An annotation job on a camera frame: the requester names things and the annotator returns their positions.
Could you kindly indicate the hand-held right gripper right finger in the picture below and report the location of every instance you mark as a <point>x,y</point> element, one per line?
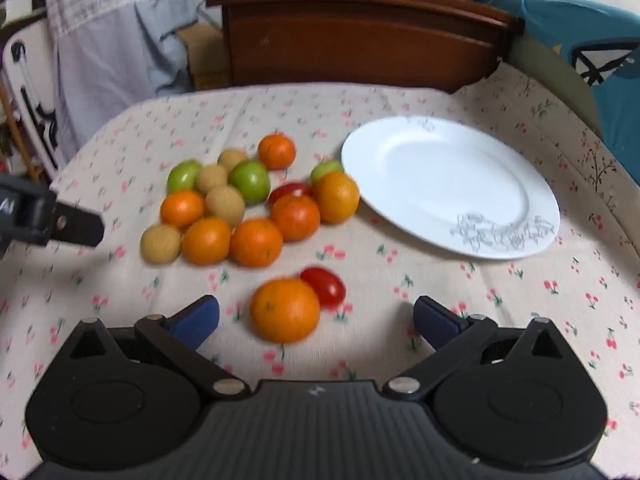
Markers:
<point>435,320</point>

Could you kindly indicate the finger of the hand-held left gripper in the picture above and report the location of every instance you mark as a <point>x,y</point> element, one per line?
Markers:
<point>80,227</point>

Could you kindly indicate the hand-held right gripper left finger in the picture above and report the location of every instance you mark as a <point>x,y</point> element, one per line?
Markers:
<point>197,320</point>

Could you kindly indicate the small orange mandarin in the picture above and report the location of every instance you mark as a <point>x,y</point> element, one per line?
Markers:
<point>295,217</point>
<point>206,240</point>
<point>256,242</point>
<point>276,151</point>
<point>285,310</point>
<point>336,197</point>
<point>182,208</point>

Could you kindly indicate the tan longan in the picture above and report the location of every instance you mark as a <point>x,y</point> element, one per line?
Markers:
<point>211,178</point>
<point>231,156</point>
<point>225,205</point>
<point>160,243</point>

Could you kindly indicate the red cherry tomato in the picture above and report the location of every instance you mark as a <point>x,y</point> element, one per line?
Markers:
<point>327,287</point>
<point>290,190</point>

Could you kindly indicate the green jujube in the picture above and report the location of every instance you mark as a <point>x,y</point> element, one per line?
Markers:
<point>249,181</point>
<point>184,175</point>
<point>324,169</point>

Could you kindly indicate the white plate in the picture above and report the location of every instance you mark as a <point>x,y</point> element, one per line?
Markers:
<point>440,185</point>

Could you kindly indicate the white black patterned object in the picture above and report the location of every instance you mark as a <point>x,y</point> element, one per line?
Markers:
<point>35,60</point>

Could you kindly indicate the light blue garment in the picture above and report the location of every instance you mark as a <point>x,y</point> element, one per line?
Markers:
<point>100,70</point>

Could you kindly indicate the open cardboard box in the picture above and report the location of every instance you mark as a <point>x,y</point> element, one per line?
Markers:
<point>205,60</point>

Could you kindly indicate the brown wooden bed board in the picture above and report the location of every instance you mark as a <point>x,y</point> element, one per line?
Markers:
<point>360,45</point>

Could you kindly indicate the teal printed pillow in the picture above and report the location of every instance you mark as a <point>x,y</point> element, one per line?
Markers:
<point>565,25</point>

